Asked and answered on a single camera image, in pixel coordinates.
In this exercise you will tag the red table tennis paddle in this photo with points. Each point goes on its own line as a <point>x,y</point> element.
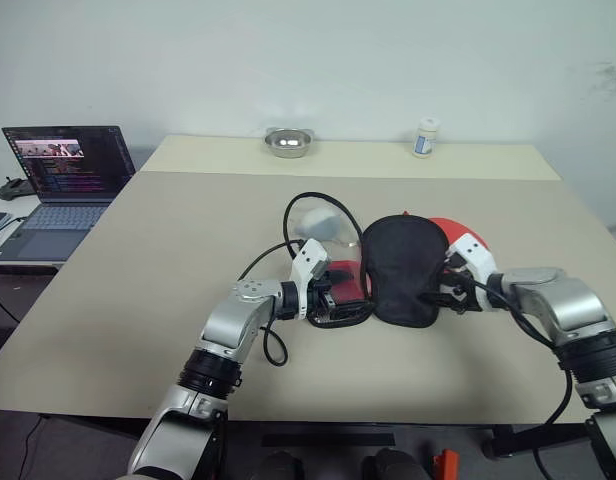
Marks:
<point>453,230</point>

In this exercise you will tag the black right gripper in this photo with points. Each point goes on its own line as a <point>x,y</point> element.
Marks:
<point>460,292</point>

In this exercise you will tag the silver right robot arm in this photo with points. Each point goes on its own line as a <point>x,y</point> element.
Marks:
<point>563,300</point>

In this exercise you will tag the white plastic bottle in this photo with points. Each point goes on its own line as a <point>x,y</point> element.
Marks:
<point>426,140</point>

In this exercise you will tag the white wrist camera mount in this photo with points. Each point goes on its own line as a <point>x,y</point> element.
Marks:
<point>308,257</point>
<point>477,252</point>

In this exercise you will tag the dark rounded shape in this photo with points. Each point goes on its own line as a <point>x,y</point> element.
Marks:
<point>395,465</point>

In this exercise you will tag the orange plastic object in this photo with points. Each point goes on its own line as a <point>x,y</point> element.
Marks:
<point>445,465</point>

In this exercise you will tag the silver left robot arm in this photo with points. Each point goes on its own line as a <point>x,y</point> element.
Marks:
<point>228,320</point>

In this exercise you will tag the black table foot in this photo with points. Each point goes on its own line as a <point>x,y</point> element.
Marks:
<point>505,442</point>

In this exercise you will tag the black and clear paddle case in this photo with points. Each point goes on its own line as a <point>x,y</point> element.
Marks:
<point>403,265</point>

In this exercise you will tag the grey open laptop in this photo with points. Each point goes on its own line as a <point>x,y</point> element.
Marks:
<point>73,170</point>

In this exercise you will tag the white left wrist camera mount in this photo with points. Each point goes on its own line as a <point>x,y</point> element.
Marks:
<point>308,257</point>

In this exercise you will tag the stainless steel bowl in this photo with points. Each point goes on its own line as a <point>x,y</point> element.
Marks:
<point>288,145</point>

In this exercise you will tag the dark handheld controller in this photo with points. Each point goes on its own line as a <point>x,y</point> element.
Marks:
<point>13,189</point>

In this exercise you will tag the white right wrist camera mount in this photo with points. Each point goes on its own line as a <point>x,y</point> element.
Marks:
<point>477,252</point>

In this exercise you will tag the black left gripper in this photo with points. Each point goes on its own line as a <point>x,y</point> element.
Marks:
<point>322,292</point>

